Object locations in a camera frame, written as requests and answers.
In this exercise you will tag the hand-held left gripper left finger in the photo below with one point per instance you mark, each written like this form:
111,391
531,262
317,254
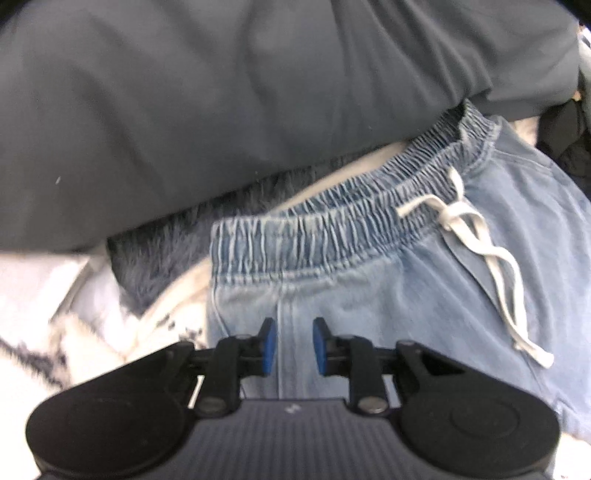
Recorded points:
269,346

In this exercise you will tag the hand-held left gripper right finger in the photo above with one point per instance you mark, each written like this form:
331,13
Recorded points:
320,346

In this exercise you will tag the blue denim pants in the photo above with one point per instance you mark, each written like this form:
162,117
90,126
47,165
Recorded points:
415,286

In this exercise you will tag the dark blue fuzzy cloth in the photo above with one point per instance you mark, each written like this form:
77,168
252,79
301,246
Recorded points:
161,249

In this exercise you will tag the bear print bedsheet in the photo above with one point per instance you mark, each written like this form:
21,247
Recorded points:
323,187

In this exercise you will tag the white patterned fuzzy blanket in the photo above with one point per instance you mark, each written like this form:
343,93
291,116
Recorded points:
46,314

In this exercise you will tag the dark grey pillow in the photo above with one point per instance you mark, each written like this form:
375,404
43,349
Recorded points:
231,92

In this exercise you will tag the black garment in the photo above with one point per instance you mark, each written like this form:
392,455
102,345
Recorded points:
570,138

